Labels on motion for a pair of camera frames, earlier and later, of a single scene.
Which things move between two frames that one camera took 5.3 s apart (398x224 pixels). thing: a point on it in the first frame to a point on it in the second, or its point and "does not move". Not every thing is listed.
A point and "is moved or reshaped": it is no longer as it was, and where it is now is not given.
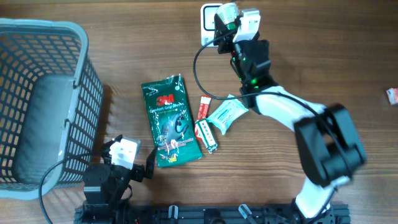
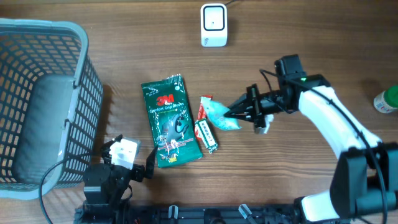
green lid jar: [228, 12] to [387, 101]
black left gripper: [138, 170] does not move
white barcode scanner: [208, 11] does not move
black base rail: [119, 214] does not move
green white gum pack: [204, 133] does not move
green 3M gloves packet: [172, 120] does not move
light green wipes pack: [227, 112] is moved or reshaped
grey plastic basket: [51, 94] does not move
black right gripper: [225, 35] to [250, 101]
